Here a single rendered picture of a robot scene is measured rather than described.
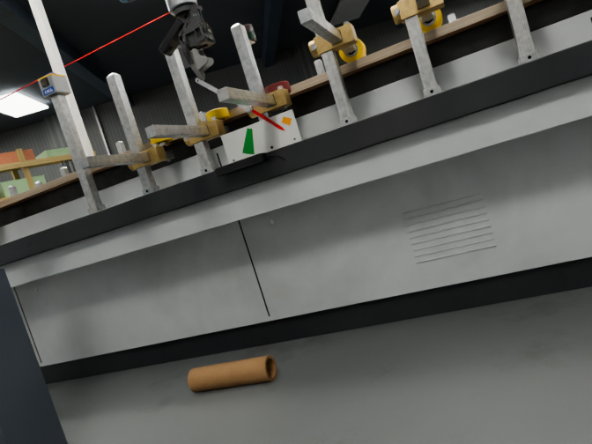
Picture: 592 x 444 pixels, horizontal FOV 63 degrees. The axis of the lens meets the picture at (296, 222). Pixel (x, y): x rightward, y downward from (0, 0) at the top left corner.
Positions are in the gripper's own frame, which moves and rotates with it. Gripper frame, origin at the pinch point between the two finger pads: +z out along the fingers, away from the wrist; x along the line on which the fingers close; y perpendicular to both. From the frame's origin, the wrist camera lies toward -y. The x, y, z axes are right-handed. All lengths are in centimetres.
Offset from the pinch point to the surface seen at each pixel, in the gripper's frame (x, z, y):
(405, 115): 4, 32, 55
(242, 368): -6, 92, -15
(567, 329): 1, 99, 80
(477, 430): -41, 98, 56
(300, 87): 22.1, 10.1, 23.5
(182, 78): 6.5, -3.7, -9.4
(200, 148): 6.1, 19.4, -11.1
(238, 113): 22.0, 10.3, -1.2
